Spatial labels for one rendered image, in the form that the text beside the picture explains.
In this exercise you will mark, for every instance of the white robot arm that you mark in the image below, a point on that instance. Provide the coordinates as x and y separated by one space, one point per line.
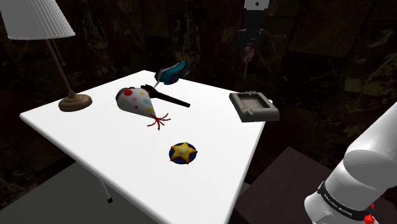
363 173

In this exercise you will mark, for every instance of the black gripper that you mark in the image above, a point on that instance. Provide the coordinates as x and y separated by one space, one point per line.
252 23

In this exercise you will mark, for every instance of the white polka dot party hat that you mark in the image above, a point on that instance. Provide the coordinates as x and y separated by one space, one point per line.
136 100

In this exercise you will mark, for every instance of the black wrench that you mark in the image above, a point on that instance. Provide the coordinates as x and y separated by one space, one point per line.
164 97

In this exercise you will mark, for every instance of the dark brown robot stand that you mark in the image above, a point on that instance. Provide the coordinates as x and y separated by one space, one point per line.
279 189

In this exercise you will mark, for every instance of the blue disc with yellow star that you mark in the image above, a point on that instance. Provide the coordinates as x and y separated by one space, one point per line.
183 153

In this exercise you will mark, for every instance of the white table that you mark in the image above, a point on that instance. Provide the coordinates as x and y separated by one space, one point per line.
124 155

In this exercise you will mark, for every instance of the grey ashtray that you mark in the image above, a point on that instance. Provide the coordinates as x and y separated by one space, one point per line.
252 107

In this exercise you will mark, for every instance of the white shade brass table lamp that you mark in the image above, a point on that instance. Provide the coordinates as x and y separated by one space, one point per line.
34 18

